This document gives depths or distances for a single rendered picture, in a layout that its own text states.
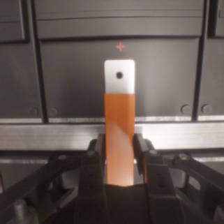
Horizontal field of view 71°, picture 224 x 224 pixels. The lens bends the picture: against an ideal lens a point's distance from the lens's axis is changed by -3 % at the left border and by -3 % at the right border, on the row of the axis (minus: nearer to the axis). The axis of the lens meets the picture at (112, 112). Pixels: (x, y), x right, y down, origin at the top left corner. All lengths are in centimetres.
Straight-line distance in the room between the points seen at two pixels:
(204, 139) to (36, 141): 18
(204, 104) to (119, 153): 9
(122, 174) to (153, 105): 7
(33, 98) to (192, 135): 16
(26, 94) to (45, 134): 5
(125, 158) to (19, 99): 12
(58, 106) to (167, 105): 10
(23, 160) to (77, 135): 6
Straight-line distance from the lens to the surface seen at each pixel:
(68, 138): 18
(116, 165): 17
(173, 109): 16
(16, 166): 21
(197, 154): 20
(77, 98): 15
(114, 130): 15
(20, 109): 18
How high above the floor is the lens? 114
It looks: 76 degrees down
